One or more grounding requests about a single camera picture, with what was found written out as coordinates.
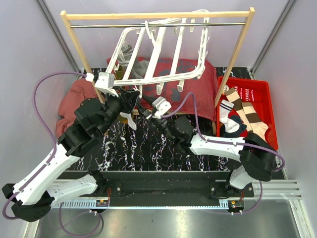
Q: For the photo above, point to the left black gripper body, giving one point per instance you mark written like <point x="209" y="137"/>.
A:
<point x="122" y="100"/>

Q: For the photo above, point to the olive green ribbed sock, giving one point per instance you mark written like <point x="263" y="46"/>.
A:
<point x="119" y="72"/>

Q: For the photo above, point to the white ankle sock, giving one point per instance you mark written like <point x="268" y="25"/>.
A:
<point x="128" y="118"/>

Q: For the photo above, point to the white plastic clip hanger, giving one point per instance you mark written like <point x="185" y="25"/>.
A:
<point x="133" y="36"/>

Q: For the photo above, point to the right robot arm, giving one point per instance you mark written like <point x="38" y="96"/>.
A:
<point x="257" y="158"/>

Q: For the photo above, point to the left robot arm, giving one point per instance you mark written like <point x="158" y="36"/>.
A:
<point x="34" y="196"/>

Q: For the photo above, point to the grey striped sock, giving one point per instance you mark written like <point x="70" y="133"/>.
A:
<point x="139" y="68"/>

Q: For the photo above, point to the pink crumpled cloth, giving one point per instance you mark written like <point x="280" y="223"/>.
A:
<point x="80" y="90"/>

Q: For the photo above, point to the red patterned pillow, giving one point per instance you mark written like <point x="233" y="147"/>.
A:
<point x="204" y="89"/>

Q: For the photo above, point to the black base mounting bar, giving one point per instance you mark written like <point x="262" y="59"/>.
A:
<point x="188" y="190"/>

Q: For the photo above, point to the navy dark sock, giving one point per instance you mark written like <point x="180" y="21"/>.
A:
<point x="241" y="129"/>

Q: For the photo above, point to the red plastic bin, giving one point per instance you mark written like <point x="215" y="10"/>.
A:
<point x="263" y="108"/>

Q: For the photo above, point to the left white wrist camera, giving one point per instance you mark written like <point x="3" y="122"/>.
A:
<point x="105" y="83"/>

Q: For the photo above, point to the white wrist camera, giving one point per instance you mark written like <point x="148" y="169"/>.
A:
<point x="161" y="106"/>
<point x="105" y="83"/>

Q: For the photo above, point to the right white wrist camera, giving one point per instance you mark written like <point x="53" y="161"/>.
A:
<point x="161" y="106"/>

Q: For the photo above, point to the metal rack rail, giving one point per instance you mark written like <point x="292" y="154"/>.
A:
<point x="143" y="25"/>

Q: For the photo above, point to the wooden clothes rack frame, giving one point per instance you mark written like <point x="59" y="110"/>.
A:
<point x="197" y="16"/>

